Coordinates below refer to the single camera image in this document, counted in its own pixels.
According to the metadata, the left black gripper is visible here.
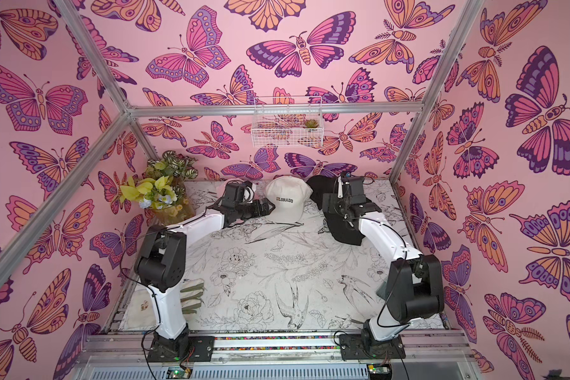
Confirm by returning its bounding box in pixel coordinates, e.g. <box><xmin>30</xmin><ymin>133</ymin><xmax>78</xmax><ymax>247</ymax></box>
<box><xmin>235</xmin><ymin>199</ymin><xmax>276</xmax><ymax>222</ymax></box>

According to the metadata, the black cap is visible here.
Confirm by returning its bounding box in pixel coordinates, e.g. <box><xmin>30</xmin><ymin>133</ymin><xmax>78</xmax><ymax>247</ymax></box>
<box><xmin>307</xmin><ymin>175</ymin><xmax>337</xmax><ymax>210</ymax></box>
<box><xmin>324</xmin><ymin>213</ymin><xmax>365</xmax><ymax>246</ymax></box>

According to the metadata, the white Colorado cap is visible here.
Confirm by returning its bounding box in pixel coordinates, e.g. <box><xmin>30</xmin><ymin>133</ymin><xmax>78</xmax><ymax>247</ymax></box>
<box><xmin>264</xmin><ymin>176</ymin><xmax>312</xmax><ymax>223</ymax></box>

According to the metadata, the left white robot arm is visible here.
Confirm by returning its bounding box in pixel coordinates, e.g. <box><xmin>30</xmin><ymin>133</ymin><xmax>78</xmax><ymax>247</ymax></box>
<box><xmin>134</xmin><ymin>180</ymin><xmax>276</xmax><ymax>340</ymax></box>

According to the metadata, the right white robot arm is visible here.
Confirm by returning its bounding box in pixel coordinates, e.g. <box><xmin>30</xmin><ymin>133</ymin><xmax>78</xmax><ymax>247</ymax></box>
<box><xmin>308</xmin><ymin>174</ymin><xmax>444</xmax><ymax>345</ymax></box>

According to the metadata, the black cap back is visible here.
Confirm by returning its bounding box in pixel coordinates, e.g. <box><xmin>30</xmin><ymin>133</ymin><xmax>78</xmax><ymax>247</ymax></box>
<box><xmin>307</xmin><ymin>175</ymin><xmax>337</xmax><ymax>210</ymax></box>

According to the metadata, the amber vase with flowers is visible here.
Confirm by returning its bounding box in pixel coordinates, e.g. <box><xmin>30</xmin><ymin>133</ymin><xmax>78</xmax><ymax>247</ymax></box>
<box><xmin>120</xmin><ymin>150</ymin><xmax>199</xmax><ymax>226</ymax></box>

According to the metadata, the small green succulent plant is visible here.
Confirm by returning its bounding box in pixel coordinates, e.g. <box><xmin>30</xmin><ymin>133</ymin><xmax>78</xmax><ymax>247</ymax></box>
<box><xmin>304</xmin><ymin>120</ymin><xmax>319</xmax><ymax>129</ymax></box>

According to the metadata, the green dustpan brush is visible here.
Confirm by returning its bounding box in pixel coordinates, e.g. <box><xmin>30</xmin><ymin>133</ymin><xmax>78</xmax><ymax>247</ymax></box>
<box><xmin>375</xmin><ymin>281</ymin><xmax>389</xmax><ymax>301</ymax></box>

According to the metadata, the white wire basket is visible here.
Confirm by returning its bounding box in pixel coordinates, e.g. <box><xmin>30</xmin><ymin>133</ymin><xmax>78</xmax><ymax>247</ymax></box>
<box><xmin>250</xmin><ymin>95</ymin><xmax>325</xmax><ymax>149</ymax></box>

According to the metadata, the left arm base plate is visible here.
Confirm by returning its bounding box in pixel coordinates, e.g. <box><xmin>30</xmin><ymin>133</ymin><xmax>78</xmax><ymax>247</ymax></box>
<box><xmin>147</xmin><ymin>328</ymin><xmax>215</xmax><ymax>363</ymax></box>

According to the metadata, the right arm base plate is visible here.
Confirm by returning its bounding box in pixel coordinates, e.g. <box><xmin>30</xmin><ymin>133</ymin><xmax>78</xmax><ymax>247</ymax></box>
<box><xmin>332</xmin><ymin>329</ymin><xmax>406</xmax><ymax>361</ymax></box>

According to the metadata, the aluminium front rail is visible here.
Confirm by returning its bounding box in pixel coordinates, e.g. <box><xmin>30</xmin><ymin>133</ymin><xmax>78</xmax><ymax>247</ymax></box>
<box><xmin>75</xmin><ymin>329</ymin><xmax>471</xmax><ymax>367</ymax></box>

